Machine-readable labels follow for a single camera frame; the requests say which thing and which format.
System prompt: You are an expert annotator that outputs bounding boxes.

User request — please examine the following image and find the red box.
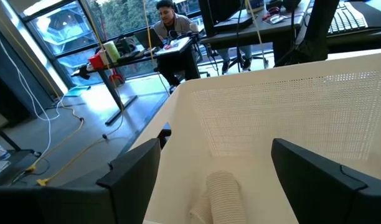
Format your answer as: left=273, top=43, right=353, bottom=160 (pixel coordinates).
left=88, top=53, right=106, bottom=70

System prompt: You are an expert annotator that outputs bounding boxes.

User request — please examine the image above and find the green cup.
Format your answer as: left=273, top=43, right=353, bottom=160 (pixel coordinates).
left=102, top=40, right=121, bottom=63

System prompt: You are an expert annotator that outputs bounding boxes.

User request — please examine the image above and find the black monitor with base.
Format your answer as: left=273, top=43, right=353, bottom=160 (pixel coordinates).
left=197, top=0, right=254, bottom=37

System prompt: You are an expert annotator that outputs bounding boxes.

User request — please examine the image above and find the black frame post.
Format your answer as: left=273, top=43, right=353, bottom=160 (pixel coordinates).
left=273, top=0, right=341, bottom=68

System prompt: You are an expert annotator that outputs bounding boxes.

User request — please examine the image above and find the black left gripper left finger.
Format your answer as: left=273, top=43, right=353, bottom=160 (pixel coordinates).
left=0, top=138, right=162, bottom=224

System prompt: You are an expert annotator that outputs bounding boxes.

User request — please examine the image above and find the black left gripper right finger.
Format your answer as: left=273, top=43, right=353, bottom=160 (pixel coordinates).
left=270, top=138, right=381, bottom=224

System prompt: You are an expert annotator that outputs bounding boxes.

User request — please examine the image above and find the yellow hanging cable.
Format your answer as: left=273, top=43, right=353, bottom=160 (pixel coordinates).
left=141, top=0, right=171, bottom=96

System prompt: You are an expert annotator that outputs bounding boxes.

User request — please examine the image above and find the black office desk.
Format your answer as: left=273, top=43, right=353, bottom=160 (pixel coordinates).
left=70, top=33, right=204, bottom=127

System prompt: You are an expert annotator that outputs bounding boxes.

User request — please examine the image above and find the white floor cable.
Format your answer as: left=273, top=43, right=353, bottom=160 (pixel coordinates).
left=0, top=24, right=66, bottom=158

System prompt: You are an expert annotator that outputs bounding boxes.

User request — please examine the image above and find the person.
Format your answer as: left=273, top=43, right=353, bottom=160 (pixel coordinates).
left=152, top=0, right=201, bottom=90
left=215, top=44, right=254, bottom=75

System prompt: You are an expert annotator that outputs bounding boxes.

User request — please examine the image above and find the yellow floor cable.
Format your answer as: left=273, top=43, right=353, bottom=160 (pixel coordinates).
left=24, top=107, right=126, bottom=187

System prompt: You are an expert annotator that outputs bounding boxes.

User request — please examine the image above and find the white computer keyboard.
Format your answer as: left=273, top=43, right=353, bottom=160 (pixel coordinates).
left=326, top=1, right=369, bottom=35

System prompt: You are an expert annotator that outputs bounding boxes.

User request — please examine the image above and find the dark desk with keyboard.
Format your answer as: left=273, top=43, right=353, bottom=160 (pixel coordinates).
left=199, top=0, right=381, bottom=54

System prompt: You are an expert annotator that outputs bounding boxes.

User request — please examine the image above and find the white gauze bandage roll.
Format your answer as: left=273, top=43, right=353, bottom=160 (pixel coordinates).
left=189, top=170, right=248, bottom=224

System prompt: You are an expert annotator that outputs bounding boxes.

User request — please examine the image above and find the white perforated plastic basket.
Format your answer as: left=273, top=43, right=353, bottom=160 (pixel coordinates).
left=128, top=51, right=381, bottom=224

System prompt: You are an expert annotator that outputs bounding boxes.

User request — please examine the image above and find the dark laptop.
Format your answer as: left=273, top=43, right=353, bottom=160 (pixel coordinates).
left=133, top=27, right=165, bottom=51

